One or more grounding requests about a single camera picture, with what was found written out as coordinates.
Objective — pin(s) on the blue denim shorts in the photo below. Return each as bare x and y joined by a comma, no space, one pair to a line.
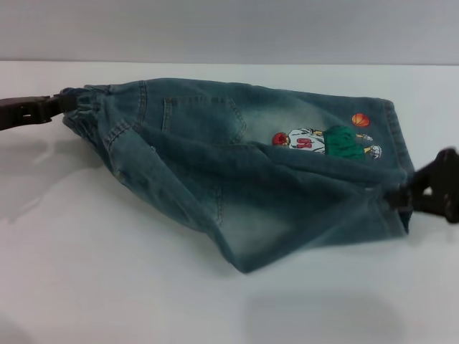
233,186

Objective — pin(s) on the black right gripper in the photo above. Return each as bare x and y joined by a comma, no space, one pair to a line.
441,186

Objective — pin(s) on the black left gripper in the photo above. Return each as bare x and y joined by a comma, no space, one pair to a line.
21,111

